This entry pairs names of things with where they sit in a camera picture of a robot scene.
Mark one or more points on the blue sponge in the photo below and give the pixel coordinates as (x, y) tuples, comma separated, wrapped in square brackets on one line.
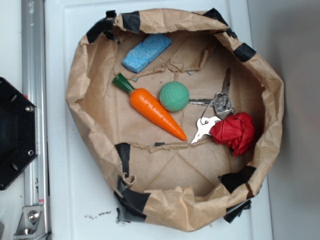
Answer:
[(145, 52)]

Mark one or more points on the orange plastic toy carrot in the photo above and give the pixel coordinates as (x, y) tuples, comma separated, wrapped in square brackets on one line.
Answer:
[(148, 106)]

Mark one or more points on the green rubber ball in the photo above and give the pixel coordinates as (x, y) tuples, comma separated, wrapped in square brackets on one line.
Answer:
[(174, 96)]

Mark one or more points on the silver key bunch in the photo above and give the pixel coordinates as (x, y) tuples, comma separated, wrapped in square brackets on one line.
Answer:
[(222, 107)]

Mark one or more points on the brown paper bag bin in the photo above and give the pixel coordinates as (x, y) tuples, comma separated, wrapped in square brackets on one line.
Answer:
[(156, 177)]

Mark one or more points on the red crumpled cloth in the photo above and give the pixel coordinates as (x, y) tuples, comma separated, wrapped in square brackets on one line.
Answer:
[(236, 132)]

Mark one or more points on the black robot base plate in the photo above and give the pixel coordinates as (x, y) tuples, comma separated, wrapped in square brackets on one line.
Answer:
[(18, 145)]

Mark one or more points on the aluminium extrusion rail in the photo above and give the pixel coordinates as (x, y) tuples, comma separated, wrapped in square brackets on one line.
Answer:
[(36, 175)]

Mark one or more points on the metal corner bracket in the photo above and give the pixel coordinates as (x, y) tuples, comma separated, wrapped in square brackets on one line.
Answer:
[(31, 224)]

